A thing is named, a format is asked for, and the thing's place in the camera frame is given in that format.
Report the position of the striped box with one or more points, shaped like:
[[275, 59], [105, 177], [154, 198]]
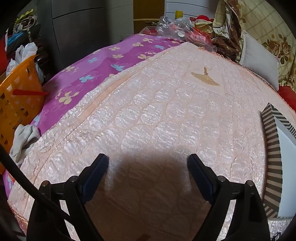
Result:
[[274, 148]]

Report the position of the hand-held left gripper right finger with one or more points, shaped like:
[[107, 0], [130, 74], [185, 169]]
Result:
[[201, 178]]

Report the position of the white cloth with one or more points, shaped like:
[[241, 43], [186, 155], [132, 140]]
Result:
[[25, 51]]

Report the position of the wooden door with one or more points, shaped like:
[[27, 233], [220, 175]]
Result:
[[149, 14]]

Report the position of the orange plastic basket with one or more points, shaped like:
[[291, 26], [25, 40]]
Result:
[[20, 104]]

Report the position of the clear plastic bag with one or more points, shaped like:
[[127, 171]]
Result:
[[175, 27]]

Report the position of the beige floral quilt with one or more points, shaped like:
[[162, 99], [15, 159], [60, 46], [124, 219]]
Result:
[[272, 27]]

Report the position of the purple floral bed sheet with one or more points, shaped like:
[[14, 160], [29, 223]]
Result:
[[104, 60]]

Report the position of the white pillow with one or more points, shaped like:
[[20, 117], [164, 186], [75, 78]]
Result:
[[259, 58]]

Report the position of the red plush toy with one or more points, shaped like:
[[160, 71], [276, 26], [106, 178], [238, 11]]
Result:
[[201, 20]]

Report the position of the grey white rag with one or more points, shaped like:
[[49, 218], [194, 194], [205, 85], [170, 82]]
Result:
[[23, 139]]

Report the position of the pile of clothes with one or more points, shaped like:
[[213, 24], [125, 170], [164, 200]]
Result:
[[23, 23]]

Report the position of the white cabinet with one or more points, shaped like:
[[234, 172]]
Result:
[[192, 9]]

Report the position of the grey cabinet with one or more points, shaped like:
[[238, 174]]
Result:
[[78, 27]]

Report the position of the red plastic stick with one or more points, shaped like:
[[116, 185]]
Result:
[[30, 92]]

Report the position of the pink quilted blanket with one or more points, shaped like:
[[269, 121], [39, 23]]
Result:
[[161, 104]]

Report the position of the red cushion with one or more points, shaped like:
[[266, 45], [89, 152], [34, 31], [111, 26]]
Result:
[[289, 92]]

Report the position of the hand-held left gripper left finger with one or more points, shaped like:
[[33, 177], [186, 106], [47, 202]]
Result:
[[96, 178]]

